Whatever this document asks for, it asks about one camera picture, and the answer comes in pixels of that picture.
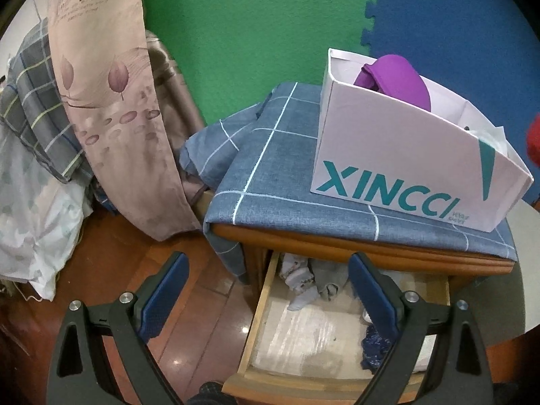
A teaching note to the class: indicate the blue patterned cloth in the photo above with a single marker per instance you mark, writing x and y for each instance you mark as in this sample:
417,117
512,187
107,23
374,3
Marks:
105,198

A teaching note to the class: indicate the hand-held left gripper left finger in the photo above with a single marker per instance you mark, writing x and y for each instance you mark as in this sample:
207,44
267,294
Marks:
166,291

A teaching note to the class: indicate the brown curtain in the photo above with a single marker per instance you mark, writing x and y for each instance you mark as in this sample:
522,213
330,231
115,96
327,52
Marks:
173,84

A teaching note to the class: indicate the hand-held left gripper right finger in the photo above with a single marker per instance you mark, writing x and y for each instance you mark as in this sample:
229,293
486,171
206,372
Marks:
371,295

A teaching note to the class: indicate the red cloth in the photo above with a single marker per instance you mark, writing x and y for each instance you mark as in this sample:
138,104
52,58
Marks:
535,139

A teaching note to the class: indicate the green foam mat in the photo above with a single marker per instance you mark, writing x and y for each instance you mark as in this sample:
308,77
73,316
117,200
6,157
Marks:
253,21

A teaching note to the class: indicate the wooden drawer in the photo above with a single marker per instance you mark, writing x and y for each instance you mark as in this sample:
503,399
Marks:
303,337

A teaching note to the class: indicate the person's dark trousers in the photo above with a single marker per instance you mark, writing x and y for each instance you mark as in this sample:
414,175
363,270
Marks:
211,394

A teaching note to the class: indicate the blue checked cloth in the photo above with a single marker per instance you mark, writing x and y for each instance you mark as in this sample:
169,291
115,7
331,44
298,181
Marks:
287,156

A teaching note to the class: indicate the purple underwear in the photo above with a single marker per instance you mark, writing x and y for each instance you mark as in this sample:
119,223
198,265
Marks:
396,76

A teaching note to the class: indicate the white patterned bedding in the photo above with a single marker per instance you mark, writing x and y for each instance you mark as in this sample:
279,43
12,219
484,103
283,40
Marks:
33,228

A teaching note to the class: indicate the white round table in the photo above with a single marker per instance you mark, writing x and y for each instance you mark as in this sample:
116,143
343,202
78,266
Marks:
527,261

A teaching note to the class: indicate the blue foam mat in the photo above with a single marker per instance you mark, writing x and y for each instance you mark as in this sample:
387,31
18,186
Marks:
464,17

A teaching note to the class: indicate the light grey sock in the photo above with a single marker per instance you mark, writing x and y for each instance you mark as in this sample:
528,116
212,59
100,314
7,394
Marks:
303,297

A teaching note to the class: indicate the white printed paper box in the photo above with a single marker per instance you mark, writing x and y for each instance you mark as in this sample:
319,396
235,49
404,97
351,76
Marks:
379,135

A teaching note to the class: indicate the grey cloth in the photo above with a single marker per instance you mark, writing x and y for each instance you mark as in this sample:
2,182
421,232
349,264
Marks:
331,276

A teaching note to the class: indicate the pink floral curtain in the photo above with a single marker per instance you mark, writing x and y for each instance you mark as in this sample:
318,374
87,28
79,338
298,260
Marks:
105,93

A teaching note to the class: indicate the navy lace underwear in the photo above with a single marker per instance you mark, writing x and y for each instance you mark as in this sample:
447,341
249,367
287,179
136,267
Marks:
373,350

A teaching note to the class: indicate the grey plaid blanket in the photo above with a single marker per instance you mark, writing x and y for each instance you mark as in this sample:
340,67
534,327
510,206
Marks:
33,93

